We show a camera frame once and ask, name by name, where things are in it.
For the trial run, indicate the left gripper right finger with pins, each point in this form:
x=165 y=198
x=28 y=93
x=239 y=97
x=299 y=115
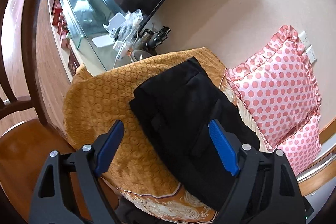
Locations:
x=265 y=189

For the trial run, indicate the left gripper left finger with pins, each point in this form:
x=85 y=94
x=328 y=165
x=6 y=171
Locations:
x=54 y=199

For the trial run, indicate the black pants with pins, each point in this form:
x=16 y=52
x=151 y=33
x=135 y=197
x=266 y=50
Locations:
x=174 y=109

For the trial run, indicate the dark wooden chair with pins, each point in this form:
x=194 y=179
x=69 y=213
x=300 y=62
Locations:
x=25 y=147

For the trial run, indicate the orange patterned blanket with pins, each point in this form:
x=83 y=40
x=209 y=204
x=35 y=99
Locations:
x=94 y=103

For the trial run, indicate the pink polka dot pillow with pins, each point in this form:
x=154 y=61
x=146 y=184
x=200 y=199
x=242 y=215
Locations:
x=278 y=87

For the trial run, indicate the glass tv stand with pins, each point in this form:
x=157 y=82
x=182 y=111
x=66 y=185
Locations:
x=85 y=21

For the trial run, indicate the white wall socket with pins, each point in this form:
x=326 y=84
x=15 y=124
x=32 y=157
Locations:
x=308 y=47

